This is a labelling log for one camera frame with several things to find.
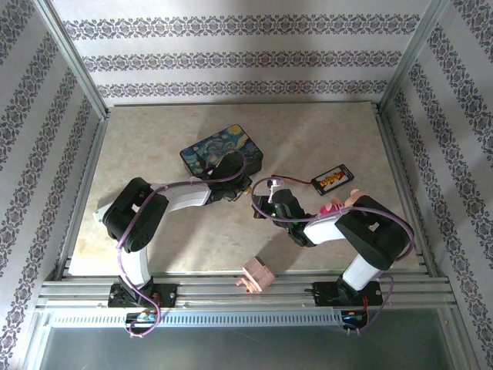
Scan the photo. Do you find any starry night painted box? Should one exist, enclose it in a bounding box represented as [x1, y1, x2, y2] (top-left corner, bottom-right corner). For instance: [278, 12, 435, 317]
[179, 123, 265, 180]

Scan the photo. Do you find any pink pig toy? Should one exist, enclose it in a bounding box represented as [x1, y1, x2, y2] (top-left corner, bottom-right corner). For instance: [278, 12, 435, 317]
[317, 187, 367, 215]

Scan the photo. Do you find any pink wooden toy block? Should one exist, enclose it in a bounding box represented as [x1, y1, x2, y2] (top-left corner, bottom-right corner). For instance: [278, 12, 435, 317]
[236, 257, 277, 294]

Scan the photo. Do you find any grey metal panel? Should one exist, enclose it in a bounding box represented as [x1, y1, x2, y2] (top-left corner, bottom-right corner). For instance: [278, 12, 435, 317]
[38, 326, 458, 370]

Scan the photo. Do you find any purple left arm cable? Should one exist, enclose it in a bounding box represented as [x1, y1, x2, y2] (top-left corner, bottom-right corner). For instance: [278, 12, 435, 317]
[116, 147, 248, 339]

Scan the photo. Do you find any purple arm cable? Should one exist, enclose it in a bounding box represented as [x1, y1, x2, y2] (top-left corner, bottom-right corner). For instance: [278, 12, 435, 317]
[250, 177, 416, 335]
[116, 147, 248, 339]

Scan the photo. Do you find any black battery board red wire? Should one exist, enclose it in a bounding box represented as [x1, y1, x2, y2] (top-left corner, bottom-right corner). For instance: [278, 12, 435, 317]
[269, 163, 356, 197]

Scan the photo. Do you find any aluminium frame rail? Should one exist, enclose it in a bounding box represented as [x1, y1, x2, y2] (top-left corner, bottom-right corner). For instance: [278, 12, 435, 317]
[53, 111, 112, 281]
[109, 100, 381, 109]
[375, 103, 441, 277]
[36, 271, 459, 309]

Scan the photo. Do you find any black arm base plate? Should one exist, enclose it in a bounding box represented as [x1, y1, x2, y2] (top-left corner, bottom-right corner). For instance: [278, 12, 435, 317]
[314, 281, 384, 308]
[109, 283, 179, 308]

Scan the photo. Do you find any slotted grey cable duct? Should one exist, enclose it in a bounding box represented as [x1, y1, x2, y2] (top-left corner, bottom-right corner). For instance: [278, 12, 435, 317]
[48, 310, 346, 328]

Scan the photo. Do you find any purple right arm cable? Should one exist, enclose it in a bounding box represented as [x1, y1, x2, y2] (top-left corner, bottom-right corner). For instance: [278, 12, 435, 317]
[250, 177, 416, 335]

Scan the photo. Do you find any aluminium frame post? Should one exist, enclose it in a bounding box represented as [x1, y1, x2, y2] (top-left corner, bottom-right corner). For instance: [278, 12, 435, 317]
[32, 0, 111, 120]
[375, 0, 454, 115]

